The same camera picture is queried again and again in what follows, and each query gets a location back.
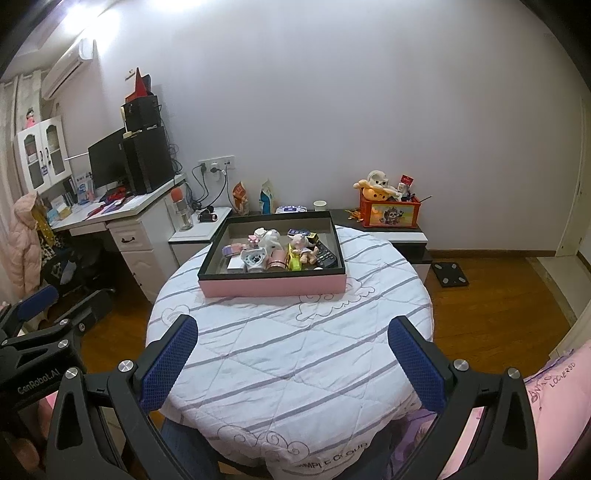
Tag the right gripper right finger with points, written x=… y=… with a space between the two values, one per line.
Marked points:
x=504 y=445

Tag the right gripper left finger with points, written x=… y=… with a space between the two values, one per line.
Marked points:
x=79 y=443

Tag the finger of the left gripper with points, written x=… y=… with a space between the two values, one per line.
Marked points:
x=36 y=303

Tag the pink donut brick model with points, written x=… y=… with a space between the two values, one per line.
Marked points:
x=232 y=249

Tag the white dome night light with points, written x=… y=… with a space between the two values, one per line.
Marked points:
x=270 y=241

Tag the yellow highlighter pen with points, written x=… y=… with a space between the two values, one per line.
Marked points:
x=294 y=259

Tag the black TV remote control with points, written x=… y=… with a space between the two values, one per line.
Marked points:
x=325 y=258

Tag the pig girl doll figurine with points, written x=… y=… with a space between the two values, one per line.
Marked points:
x=306 y=249

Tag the white pink brick model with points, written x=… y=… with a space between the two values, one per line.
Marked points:
x=256 y=236

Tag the blue card box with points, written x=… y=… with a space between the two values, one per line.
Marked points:
x=312 y=237

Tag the person's left hand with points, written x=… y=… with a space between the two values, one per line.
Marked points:
x=19 y=459

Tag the pink bed sheet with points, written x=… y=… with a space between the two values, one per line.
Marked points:
x=559 y=397

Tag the white desk with drawers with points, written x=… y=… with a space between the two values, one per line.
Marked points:
x=140 y=229

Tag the white glass door cabinet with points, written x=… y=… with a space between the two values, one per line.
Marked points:
x=42 y=155

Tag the black computer monitor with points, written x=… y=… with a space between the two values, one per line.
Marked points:
x=107 y=159

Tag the white low cabinet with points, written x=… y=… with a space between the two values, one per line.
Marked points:
x=186 y=243

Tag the black bathroom scale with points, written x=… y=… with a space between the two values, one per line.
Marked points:
x=450 y=274

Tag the orange cap water bottle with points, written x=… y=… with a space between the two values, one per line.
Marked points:
x=182 y=210

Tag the pink black storage box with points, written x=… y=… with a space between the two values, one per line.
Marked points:
x=215 y=280

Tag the black computer tower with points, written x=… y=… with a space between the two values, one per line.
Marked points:
x=147 y=161

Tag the white striped quilted tablecloth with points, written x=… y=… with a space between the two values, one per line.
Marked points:
x=300 y=385

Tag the white square charger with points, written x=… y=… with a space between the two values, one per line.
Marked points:
x=235 y=264

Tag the black box on tower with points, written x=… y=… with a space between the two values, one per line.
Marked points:
x=141 y=113

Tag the orange snack bag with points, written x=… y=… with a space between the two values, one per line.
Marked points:
x=239 y=196

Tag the rose gold metal cup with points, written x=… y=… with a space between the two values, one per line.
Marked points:
x=278 y=260

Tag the orange toy crate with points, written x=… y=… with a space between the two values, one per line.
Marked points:
x=377 y=212

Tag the white air conditioner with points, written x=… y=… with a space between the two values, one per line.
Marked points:
x=79 y=55

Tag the blue white snack bag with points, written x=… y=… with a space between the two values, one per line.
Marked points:
x=267 y=203

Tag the wet wipes pack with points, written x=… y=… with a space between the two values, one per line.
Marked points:
x=290 y=209

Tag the yellow plush toy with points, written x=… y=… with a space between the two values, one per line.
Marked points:
x=376 y=187

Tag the white paper cup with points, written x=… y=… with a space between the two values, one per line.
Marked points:
x=320 y=205

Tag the wall power outlet strip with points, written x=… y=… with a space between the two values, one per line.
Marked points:
x=217 y=164

